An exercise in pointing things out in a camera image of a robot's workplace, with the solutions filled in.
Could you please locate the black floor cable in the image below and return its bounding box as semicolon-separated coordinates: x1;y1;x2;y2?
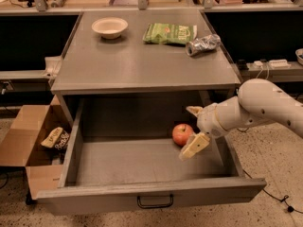
242;168;303;215

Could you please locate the green chip bag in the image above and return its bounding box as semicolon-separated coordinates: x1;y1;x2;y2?
143;23;197;45

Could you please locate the white paper bowl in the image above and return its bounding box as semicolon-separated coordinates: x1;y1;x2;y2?
92;17;128;40

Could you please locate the open cardboard box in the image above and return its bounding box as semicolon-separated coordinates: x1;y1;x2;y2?
0;96;71;200

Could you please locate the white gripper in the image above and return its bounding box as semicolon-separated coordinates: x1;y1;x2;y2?
179;103;227;161

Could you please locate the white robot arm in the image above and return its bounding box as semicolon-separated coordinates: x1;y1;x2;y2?
179;79;303;161

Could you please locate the open grey bottom drawer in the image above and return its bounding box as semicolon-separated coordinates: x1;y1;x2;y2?
38;98;266;215

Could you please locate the snack bag in box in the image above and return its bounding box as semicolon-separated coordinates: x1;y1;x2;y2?
41;127;69;150

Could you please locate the red apple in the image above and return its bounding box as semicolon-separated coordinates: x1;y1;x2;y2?
172;123;194;147

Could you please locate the white power strip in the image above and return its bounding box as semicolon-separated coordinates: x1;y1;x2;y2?
253;60;291;69

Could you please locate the black drawer handle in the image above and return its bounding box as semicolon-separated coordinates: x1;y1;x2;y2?
136;194;174;209

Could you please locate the grey cabinet counter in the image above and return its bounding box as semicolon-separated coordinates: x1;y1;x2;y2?
51;9;241;105

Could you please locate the crushed silver can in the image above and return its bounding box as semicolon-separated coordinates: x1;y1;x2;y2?
186;34;221;57

